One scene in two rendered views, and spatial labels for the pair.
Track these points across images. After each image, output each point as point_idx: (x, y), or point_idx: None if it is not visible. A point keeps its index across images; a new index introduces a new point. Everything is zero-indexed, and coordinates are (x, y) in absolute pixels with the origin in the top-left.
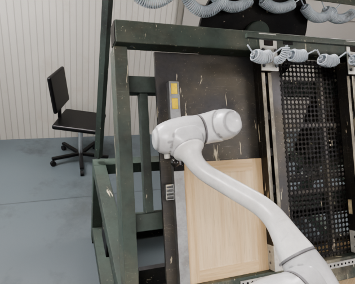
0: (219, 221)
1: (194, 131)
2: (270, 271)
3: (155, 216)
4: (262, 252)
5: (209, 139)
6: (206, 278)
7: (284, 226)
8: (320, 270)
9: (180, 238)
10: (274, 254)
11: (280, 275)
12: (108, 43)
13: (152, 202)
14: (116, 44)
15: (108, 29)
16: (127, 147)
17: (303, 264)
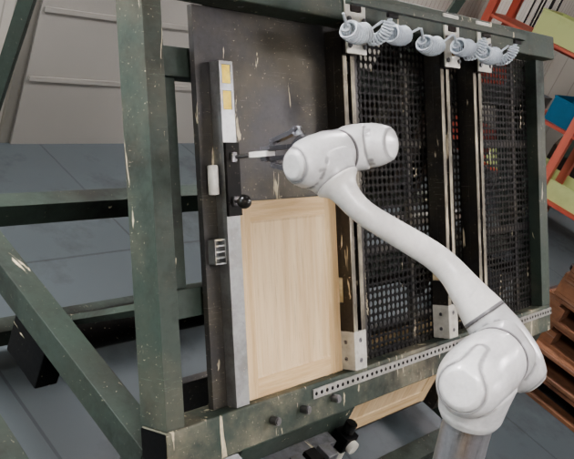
0: (282, 298)
1: (349, 154)
2: (346, 372)
3: (191, 293)
4: (335, 343)
5: (356, 167)
6: (267, 390)
7: (471, 279)
8: (517, 324)
9: (235, 328)
10: (355, 344)
11: (487, 331)
12: None
13: (184, 270)
14: None
15: None
16: (164, 174)
17: (500, 319)
